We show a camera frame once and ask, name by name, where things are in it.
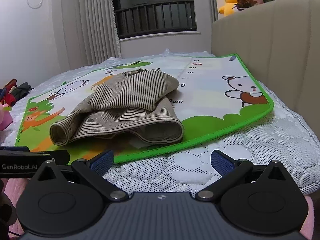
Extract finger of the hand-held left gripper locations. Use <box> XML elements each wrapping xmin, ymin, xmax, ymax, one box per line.
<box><xmin>29</xmin><ymin>150</ymin><xmax>71</xmax><ymax>165</ymax></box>
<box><xmin>0</xmin><ymin>146</ymin><xmax>30</xmax><ymax>153</ymax></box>

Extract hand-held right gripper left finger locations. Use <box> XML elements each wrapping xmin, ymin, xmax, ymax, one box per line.
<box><xmin>31</xmin><ymin>149</ymin><xmax>127</xmax><ymax>202</ymax></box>

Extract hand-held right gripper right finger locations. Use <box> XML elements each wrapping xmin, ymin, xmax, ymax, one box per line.
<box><xmin>195</xmin><ymin>149</ymin><xmax>293</xmax><ymax>202</ymax></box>

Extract beige striped knit garment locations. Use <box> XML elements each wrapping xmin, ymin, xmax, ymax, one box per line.
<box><xmin>49</xmin><ymin>68</ymin><xmax>185</xmax><ymax>146</ymax></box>

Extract pile of dark clothes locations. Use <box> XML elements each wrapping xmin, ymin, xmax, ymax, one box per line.
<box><xmin>0</xmin><ymin>78</ymin><xmax>35</xmax><ymax>107</ymax></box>

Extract white quilted bed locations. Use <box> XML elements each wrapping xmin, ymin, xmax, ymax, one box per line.
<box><xmin>0</xmin><ymin>49</ymin><xmax>320</xmax><ymax>196</ymax></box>

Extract pink cloth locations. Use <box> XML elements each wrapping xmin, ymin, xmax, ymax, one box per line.
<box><xmin>0</xmin><ymin>104</ymin><xmax>13</xmax><ymax>131</ymax></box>

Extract cartoon animal play mat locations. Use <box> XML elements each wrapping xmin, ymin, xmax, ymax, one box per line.
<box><xmin>14</xmin><ymin>53</ymin><xmax>275</xmax><ymax>164</ymax></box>

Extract beige padded headboard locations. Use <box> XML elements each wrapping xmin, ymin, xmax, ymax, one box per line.
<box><xmin>211</xmin><ymin>0</ymin><xmax>320</xmax><ymax>140</ymax></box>

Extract beige pleated curtain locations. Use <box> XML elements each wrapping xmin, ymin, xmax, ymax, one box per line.
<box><xmin>75</xmin><ymin>0</ymin><xmax>122</xmax><ymax>65</ymax></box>

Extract dark window with railing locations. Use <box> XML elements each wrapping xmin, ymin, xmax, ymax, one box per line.
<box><xmin>111</xmin><ymin>0</ymin><xmax>201</xmax><ymax>40</ymax></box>

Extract yellow plush toy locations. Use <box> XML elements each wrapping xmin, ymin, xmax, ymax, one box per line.
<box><xmin>218</xmin><ymin>0</ymin><xmax>241</xmax><ymax>17</ymax></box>

